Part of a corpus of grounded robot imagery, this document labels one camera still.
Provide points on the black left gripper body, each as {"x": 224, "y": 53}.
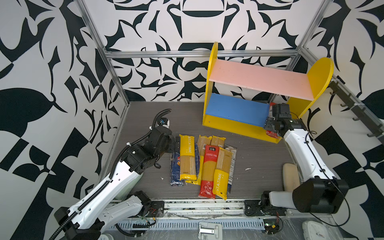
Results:
{"x": 168, "y": 146}

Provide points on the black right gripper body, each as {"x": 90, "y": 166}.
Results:
{"x": 270, "y": 124}

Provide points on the blue Barilla pasta box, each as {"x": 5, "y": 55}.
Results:
{"x": 175, "y": 167}

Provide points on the yellow spaghetti bag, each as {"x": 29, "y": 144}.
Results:
{"x": 218, "y": 141}
{"x": 201, "y": 147}
{"x": 222, "y": 173}
{"x": 187, "y": 158}

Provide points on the long red spaghetti bag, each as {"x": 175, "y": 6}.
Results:
{"x": 209, "y": 166}

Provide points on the yellow spaghetti bag front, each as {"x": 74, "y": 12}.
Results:
{"x": 222, "y": 173}

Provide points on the small red spaghetti bag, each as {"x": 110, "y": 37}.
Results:
{"x": 269, "y": 133}

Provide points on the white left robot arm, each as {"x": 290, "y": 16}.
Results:
{"x": 93, "y": 214}

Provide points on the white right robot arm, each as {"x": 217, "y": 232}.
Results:
{"x": 320, "y": 191}

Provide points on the yellow pink blue shelf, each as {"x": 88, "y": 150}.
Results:
{"x": 236, "y": 97}

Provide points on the clear white label spaghetti bag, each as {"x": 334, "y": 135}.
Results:
{"x": 233, "y": 150}

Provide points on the yellow spaghetti bag back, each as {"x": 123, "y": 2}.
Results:
{"x": 218, "y": 141}

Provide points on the white clock right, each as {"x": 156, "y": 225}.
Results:
{"x": 315, "y": 231}

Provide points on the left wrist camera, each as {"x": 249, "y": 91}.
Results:
{"x": 165, "y": 122}

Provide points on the black wall hook rail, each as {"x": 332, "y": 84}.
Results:
{"x": 361, "y": 110}

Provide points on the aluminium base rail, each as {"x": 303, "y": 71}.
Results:
{"x": 197, "y": 209}

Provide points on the white cable duct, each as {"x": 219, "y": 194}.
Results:
{"x": 184, "y": 224}

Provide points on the white latch bracket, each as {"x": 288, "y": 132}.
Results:
{"x": 210, "y": 231}

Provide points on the aluminium cage frame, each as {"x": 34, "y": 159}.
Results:
{"x": 165, "y": 47}

